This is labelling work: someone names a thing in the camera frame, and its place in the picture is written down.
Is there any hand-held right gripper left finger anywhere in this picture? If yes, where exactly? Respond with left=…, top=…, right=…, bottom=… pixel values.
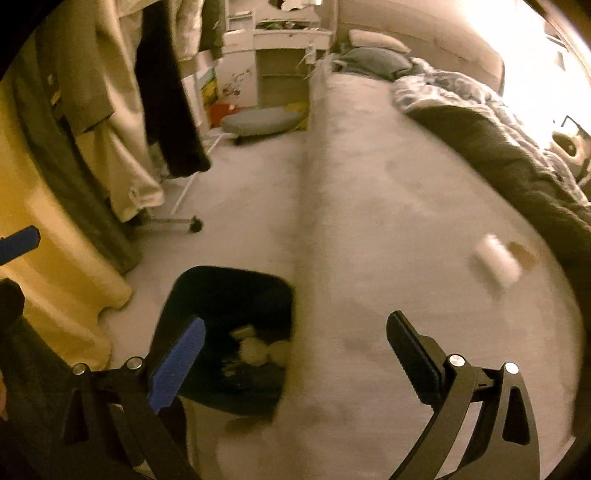
left=62, top=316, right=207, bottom=480

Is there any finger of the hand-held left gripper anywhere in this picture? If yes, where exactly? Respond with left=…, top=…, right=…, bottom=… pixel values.
left=0, top=226, right=41, bottom=266

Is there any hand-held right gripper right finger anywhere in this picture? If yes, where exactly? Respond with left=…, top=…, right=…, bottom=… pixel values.
left=386, top=311, right=541, bottom=480

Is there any black trash bin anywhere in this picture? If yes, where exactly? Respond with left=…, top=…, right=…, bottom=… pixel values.
left=148, top=265, right=296, bottom=421

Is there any white cylinder roll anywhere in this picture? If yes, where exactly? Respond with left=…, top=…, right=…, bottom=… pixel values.
left=470, top=234, right=523, bottom=292

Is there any yellow cloth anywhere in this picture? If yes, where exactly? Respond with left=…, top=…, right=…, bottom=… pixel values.
left=0, top=83, right=134, bottom=370

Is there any olive hanging garment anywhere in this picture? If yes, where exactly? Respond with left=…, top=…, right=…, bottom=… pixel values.
left=9, top=55, right=141, bottom=275

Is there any brown cardboard piece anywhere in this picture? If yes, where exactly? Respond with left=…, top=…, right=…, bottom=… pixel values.
left=508, top=240, right=540, bottom=273

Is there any grey bed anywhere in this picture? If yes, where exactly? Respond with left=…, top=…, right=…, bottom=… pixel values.
left=277, top=0, right=591, bottom=480

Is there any white rolling clothes rack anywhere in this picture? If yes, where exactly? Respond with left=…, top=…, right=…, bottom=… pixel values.
left=134, top=131, right=204, bottom=234

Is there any black hanging garment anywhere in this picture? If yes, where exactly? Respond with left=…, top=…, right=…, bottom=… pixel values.
left=134, top=0, right=213, bottom=178

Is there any dark grey fluffy blanket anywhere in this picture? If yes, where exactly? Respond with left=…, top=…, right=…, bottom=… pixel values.
left=409, top=104, right=591, bottom=287

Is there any red bag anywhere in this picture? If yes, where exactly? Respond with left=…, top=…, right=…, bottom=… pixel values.
left=210, top=102, right=236, bottom=129

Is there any yellow landscape painting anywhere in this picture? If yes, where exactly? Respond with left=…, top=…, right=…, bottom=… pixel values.
left=196, top=67, right=220, bottom=112

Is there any grey cushioned stool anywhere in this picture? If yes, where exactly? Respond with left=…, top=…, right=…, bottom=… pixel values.
left=221, top=107, right=305, bottom=146

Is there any white pet bed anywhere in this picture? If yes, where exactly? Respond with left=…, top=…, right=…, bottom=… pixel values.
left=551, top=115, right=591, bottom=181

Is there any light grey duvet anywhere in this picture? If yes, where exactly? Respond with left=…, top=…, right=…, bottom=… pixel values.
left=390, top=58, right=591, bottom=204

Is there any white fluffy hanging jacket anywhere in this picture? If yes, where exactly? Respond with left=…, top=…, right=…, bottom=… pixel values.
left=173, top=0, right=206, bottom=63

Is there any dark green hanging garment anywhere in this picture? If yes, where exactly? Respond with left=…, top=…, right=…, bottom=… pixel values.
left=198, top=0, right=227, bottom=61

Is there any grey pillow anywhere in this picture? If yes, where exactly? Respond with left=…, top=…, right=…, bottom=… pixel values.
left=335, top=46, right=414, bottom=81

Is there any white vanity table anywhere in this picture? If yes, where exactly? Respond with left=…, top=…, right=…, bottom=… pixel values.
left=222, top=0, right=333, bottom=109

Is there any white pillow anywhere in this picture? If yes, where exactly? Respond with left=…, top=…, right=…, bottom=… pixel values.
left=347, top=28, right=411, bottom=54

